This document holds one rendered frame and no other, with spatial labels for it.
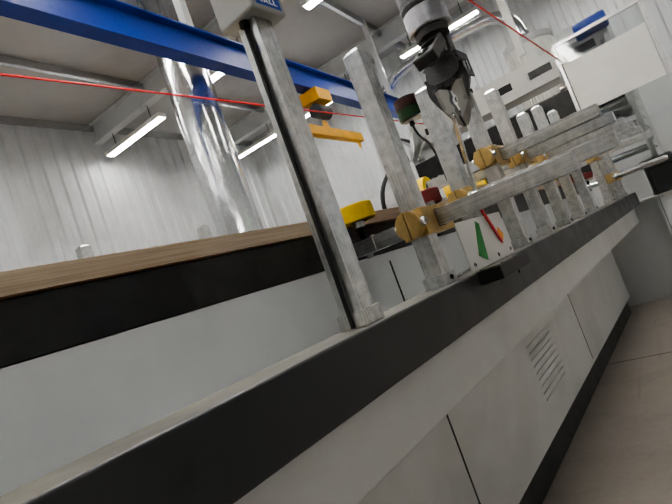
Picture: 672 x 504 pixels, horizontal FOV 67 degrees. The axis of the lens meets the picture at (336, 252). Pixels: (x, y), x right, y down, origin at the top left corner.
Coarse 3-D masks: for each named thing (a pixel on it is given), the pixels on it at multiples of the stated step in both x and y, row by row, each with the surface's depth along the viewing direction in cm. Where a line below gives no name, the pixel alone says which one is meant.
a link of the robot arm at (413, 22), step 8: (432, 0) 101; (440, 0) 102; (416, 8) 102; (424, 8) 101; (432, 8) 101; (440, 8) 101; (408, 16) 103; (416, 16) 102; (424, 16) 101; (432, 16) 101; (440, 16) 101; (448, 16) 102; (408, 24) 104; (416, 24) 102; (424, 24) 102; (448, 24) 106; (408, 32) 105; (416, 32) 104
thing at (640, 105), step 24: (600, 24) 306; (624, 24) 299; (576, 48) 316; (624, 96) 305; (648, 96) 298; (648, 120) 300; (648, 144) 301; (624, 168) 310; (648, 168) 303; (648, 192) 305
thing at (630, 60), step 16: (640, 32) 295; (608, 48) 306; (624, 48) 301; (640, 48) 296; (576, 64) 317; (592, 64) 312; (608, 64) 307; (624, 64) 302; (640, 64) 297; (656, 64) 293; (576, 80) 318; (592, 80) 313; (608, 80) 308; (624, 80) 303; (640, 80) 299; (576, 96) 319; (592, 96) 314; (608, 96) 309
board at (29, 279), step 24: (384, 216) 120; (192, 240) 76; (216, 240) 79; (240, 240) 83; (264, 240) 87; (288, 240) 93; (48, 264) 59; (72, 264) 61; (96, 264) 63; (120, 264) 66; (144, 264) 68; (168, 264) 72; (0, 288) 54; (24, 288) 56; (48, 288) 58
